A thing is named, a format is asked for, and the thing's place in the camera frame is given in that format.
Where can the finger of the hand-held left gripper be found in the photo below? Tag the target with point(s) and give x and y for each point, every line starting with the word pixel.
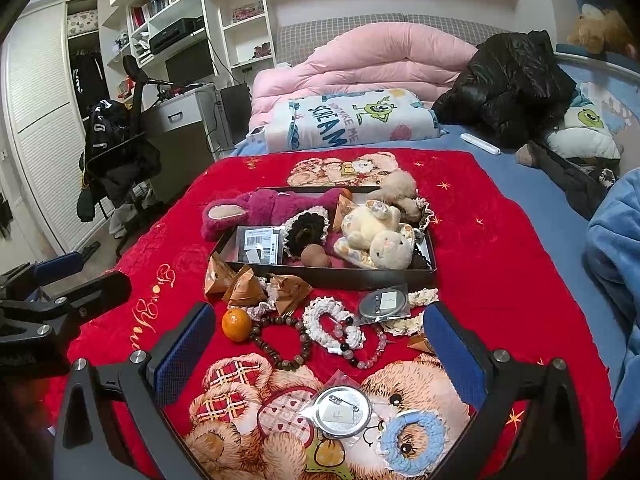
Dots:
pixel 102 290
pixel 57 267

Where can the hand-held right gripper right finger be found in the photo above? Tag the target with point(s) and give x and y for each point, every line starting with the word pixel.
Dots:
pixel 455 355

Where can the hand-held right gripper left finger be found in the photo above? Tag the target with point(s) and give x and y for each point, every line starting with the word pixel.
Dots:
pixel 185 355

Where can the tangerine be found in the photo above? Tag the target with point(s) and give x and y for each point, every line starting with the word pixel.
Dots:
pixel 236 325
pixel 346 194

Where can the black shallow box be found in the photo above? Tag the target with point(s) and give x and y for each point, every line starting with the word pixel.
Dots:
pixel 350 280

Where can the cream crochet scrunchie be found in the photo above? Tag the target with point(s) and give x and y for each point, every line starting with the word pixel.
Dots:
pixel 400 327

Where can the grey round tin in packet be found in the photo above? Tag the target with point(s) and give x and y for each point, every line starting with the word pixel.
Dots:
pixel 382 305

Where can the blue crochet scrunchie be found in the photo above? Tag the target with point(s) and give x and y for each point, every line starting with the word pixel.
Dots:
pixel 390 435

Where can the red bear-print blanket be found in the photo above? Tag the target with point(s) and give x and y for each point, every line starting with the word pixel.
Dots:
pixel 500 260

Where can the silver pin badge in packet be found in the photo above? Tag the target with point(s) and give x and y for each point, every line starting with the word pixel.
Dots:
pixel 340 412

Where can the black clothes on chair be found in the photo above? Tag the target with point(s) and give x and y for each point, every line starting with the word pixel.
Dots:
pixel 115 150

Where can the barcode label packet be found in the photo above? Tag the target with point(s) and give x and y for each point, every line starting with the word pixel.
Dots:
pixel 260 245

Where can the white crochet scrunchie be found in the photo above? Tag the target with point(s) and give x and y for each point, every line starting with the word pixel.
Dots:
pixel 315 310

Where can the black lace-trimmed scrunchie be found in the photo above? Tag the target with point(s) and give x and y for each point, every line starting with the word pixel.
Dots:
pixel 425 220

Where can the grey drawer cabinet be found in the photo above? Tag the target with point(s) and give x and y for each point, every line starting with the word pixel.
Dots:
pixel 175 160

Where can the bed with blue sheet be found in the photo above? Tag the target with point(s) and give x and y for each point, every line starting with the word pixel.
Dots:
pixel 550 240

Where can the cream plush rabbit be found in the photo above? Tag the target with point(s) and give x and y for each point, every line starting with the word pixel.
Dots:
pixel 370 230

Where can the brown ball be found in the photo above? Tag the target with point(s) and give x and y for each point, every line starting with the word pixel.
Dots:
pixel 315 256

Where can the pink plush bear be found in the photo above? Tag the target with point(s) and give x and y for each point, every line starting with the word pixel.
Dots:
pixel 260 205

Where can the black scrunchie with white lace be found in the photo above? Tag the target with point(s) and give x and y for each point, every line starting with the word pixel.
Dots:
pixel 305 232

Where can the beige plush toy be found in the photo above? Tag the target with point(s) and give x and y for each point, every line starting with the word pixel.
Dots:
pixel 400 185

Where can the hanging black garment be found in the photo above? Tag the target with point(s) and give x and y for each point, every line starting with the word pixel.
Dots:
pixel 87 80

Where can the black office chair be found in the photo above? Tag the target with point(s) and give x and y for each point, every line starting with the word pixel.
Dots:
pixel 135 90

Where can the blue fleece blanket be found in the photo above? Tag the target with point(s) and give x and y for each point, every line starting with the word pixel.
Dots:
pixel 615 240

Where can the dark clothing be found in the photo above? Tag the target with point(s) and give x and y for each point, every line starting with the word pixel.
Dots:
pixel 565 175

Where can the white remote control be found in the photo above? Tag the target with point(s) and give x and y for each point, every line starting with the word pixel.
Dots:
pixel 480 143

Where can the black computer tower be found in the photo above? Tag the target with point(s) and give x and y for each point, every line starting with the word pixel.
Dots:
pixel 235 115

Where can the black monitor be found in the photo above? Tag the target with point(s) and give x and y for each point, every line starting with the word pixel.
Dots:
pixel 190 62

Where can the cartoon-print pillow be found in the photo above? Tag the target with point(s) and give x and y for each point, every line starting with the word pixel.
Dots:
pixel 585 140

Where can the black printer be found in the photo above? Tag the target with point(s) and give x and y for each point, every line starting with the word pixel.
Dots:
pixel 175 35

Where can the row of red books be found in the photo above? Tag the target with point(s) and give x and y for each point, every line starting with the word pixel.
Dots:
pixel 137 19

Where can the monster print pillow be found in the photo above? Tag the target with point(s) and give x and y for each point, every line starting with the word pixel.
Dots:
pixel 320 125

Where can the black puffer jacket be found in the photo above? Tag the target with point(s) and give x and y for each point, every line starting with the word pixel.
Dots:
pixel 500 85

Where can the small dark figurine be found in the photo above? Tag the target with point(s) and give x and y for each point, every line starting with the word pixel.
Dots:
pixel 262 51

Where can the pink duvet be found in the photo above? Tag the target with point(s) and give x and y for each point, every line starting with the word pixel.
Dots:
pixel 375 60

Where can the pink box on shelf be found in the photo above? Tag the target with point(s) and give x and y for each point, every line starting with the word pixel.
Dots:
pixel 247 12

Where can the grey checked headboard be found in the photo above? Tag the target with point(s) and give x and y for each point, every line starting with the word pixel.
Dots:
pixel 305 35

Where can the brown teddy bear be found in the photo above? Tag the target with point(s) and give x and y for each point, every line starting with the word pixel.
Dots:
pixel 600 30

